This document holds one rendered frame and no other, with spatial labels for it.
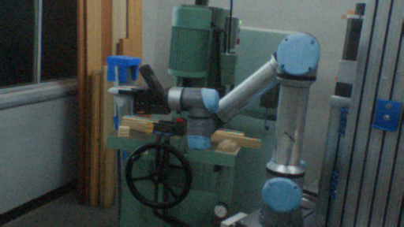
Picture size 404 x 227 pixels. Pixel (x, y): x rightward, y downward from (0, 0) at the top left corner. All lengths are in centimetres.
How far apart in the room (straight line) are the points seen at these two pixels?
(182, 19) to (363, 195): 107
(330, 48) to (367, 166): 280
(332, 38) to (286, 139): 301
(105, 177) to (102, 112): 48
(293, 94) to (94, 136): 241
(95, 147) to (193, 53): 166
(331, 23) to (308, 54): 303
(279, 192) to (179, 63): 95
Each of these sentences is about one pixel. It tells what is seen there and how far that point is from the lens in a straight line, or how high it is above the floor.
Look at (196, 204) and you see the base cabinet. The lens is 231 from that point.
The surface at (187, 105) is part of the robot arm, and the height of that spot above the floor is 121.
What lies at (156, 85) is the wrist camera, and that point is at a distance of 160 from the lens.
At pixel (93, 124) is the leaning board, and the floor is 62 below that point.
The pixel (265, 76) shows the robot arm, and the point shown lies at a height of 132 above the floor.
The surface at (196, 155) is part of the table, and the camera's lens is 224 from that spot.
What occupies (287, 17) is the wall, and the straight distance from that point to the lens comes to 454.
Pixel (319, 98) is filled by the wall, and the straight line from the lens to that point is 452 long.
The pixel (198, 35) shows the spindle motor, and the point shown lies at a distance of 226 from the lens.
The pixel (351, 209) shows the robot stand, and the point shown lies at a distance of 180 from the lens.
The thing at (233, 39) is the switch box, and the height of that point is 137.
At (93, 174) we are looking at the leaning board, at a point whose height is 25.
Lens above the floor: 151
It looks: 12 degrees down
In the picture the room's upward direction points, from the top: 5 degrees clockwise
